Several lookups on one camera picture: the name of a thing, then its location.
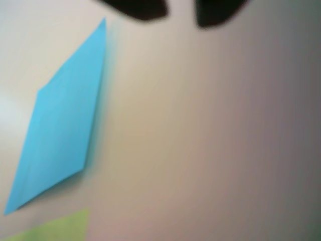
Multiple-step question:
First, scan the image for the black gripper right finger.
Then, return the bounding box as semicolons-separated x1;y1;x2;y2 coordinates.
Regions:
195;0;251;28

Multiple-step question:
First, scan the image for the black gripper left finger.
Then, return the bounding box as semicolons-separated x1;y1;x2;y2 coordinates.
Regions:
96;0;169;21

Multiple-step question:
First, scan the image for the light blue paper square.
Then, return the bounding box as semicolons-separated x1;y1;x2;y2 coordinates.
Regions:
4;17;107;216

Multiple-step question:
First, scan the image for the green paper square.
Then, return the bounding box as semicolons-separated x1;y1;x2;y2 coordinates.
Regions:
0;208;91;241

